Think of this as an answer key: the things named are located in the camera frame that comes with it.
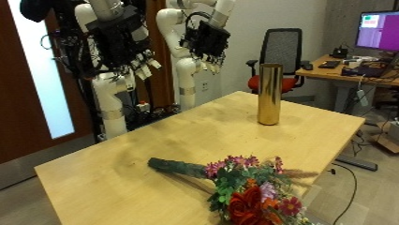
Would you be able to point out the black office chair red seat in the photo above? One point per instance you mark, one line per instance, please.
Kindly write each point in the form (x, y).
(282, 47)

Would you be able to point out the black desk phone dock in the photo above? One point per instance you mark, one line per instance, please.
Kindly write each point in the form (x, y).
(340, 52)

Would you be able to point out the artificial flower bouquet green stem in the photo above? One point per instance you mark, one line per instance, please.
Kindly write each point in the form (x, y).
(244, 190)

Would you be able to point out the hanging grey power adapter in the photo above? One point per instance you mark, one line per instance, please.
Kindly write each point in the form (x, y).
(361, 97)

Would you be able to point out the computer monitor purple screen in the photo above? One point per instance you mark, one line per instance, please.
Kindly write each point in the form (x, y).
(380, 31)

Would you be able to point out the white wall outlet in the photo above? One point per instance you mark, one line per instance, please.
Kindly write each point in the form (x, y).
(205, 86)

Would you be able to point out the cardboard box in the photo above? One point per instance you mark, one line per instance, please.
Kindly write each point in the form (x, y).
(388, 139)

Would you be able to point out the black keyboard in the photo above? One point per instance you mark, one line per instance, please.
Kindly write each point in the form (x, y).
(328, 64)

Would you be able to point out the gold cylinder vase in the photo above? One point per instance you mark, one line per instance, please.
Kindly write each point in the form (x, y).
(270, 93)

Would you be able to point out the wooden office desk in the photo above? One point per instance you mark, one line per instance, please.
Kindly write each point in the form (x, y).
(323, 72)

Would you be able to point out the grey table foot bar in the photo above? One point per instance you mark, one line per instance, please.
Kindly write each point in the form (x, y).
(356, 162)

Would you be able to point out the black laptop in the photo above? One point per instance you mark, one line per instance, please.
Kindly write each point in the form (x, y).
(373, 70)

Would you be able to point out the person in black clothes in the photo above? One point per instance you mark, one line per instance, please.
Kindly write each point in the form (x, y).
(34, 9)

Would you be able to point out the black computer mouse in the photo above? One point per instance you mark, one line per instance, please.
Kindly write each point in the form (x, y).
(307, 66)

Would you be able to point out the red emergency stop box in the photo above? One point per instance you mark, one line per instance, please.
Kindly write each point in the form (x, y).
(142, 106)

